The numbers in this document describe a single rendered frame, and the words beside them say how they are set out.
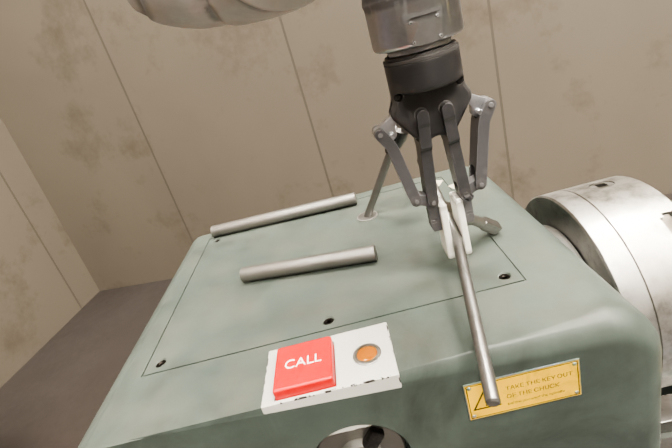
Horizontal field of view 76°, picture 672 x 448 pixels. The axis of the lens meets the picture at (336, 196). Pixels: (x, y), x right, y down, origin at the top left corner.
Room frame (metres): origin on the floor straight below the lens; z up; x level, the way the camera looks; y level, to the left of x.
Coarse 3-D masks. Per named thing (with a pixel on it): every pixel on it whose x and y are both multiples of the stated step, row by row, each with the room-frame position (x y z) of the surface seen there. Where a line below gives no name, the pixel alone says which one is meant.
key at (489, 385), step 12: (456, 228) 0.43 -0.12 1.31; (456, 240) 0.42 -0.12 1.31; (456, 252) 0.40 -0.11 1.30; (468, 264) 0.38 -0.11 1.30; (468, 276) 0.37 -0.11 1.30; (468, 288) 0.35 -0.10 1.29; (468, 300) 0.34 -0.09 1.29; (468, 312) 0.33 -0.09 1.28; (480, 324) 0.31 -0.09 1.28; (480, 336) 0.30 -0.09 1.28; (480, 348) 0.29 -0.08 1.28; (480, 360) 0.28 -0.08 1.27; (480, 372) 0.27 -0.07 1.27; (492, 372) 0.27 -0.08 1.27; (492, 384) 0.25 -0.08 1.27; (492, 396) 0.25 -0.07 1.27
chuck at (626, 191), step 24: (576, 192) 0.57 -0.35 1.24; (600, 192) 0.55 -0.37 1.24; (624, 192) 0.53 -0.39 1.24; (648, 192) 0.51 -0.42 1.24; (624, 216) 0.49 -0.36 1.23; (648, 216) 0.48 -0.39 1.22; (624, 240) 0.46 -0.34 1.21; (648, 240) 0.45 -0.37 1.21; (648, 264) 0.43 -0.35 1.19; (648, 288) 0.41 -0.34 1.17
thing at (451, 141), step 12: (444, 108) 0.42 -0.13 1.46; (444, 120) 0.42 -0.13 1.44; (456, 132) 0.42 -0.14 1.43; (444, 144) 0.45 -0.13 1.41; (456, 144) 0.43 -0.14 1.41; (456, 156) 0.43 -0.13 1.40; (456, 168) 0.43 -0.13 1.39; (456, 180) 0.43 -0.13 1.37; (468, 180) 0.43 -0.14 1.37; (468, 192) 0.43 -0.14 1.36
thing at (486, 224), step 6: (450, 204) 0.47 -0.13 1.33; (426, 210) 0.47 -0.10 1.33; (450, 210) 0.46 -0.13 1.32; (474, 222) 0.47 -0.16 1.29; (480, 222) 0.48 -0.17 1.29; (486, 222) 0.48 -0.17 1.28; (492, 222) 0.48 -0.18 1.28; (498, 222) 0.49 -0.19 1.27; (480, 228) 0.48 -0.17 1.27; (486, 228) 0.48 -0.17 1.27; (492, 228) 0.48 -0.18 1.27; (498, 228) 0.48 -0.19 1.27
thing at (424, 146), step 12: (420, 120) 0.42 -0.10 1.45; (420, 132) 0.42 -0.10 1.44; (420, 144) 0.42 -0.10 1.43; (420, 156) 0.43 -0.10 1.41; (432, 156) 0.43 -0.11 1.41; (420, 168) 0.44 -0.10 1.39; (432, 168) 0.43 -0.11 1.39; (432, 180) 0.43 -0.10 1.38; (432, 192) 0.43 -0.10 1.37; (432, 204) 0.43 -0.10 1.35
